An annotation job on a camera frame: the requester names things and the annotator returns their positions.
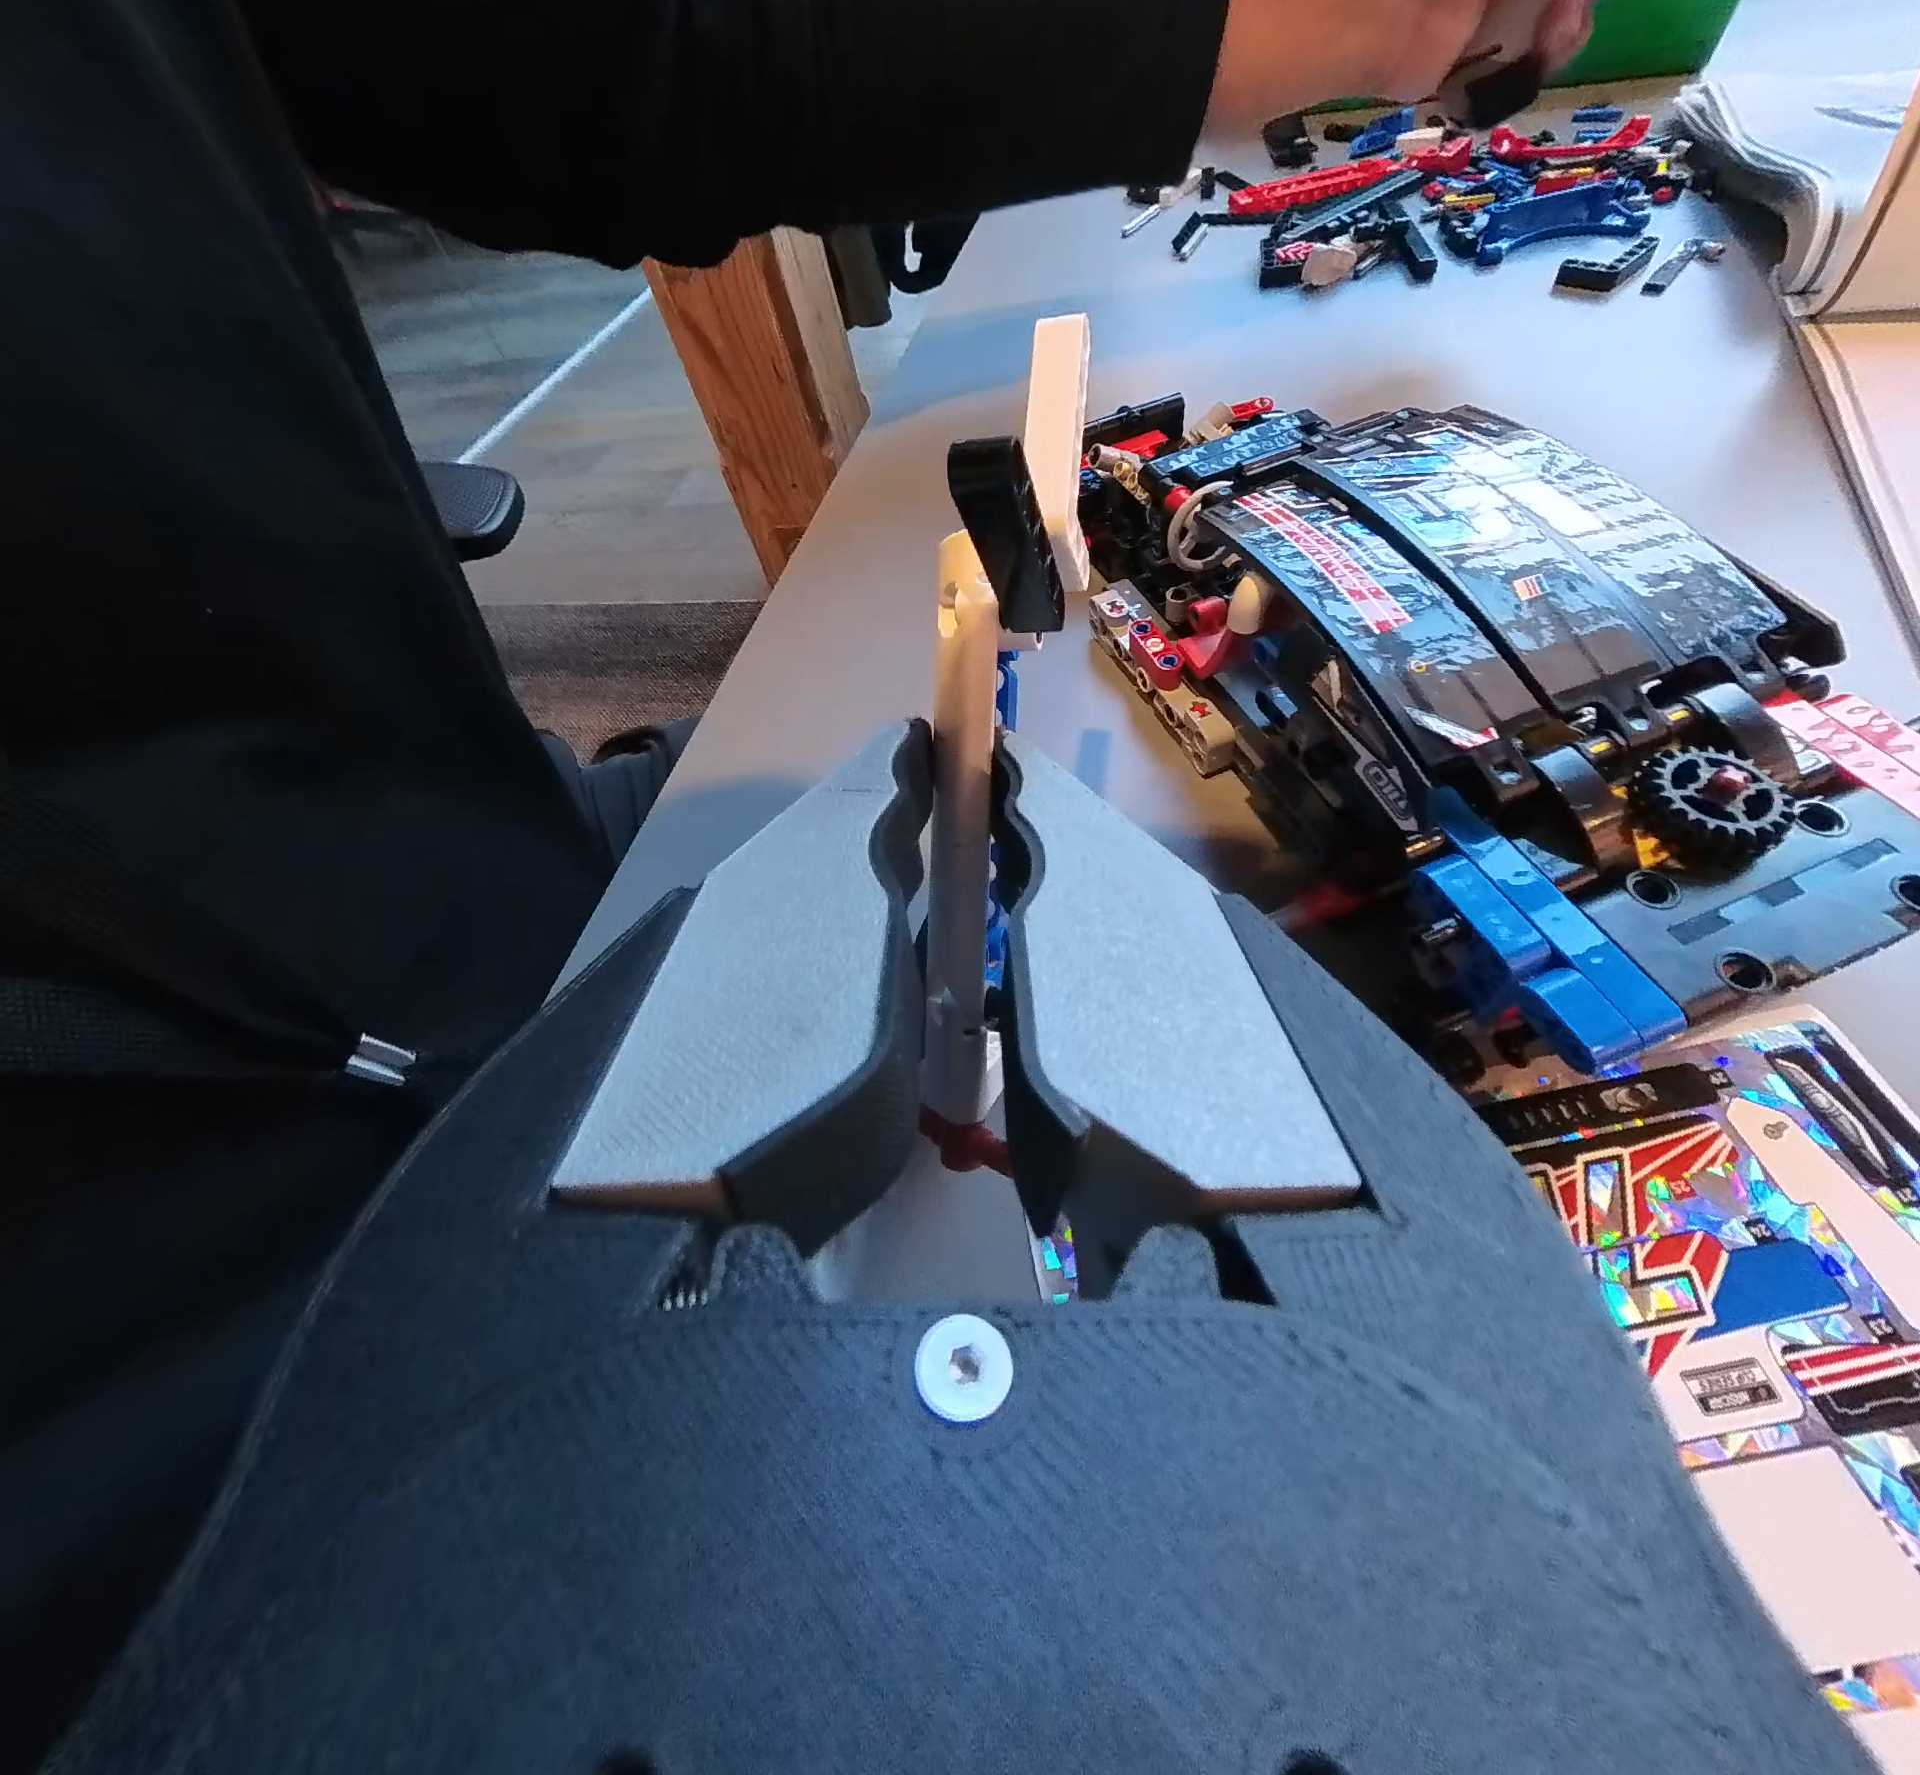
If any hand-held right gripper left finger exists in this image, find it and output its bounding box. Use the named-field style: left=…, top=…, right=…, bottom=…
left=546, top=724, right=936, bottom=1257

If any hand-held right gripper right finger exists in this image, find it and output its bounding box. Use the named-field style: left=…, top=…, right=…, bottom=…
left=995, top=739, right=1366, bottom=1298

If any blue and white brick assembly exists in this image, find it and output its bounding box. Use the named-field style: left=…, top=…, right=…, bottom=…
left=920, top=314, right=1095, bottom=1176

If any building instruction booklet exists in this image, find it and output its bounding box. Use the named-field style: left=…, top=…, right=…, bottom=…
left=1665, top=67, right=1920, bottom=634

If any toy brick race car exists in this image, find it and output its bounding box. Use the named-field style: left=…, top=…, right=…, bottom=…
left=1074, top=396, right=1920, bottom=1085

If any pile of loose toy bricks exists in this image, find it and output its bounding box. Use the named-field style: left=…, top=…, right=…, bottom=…
left=1117, top=101, right=1732, bottom=294

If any black chair armrest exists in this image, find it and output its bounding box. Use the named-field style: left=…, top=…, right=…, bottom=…
left=418, top=461, right=525, bottom=561

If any wooden table leg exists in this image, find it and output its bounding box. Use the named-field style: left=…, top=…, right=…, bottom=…
left=641, top=224, right=870, bottom=595

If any holographic sticker sheet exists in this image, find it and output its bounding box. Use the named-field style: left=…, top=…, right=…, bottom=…
left=1476, top=1005, right=1920, bottom=1728

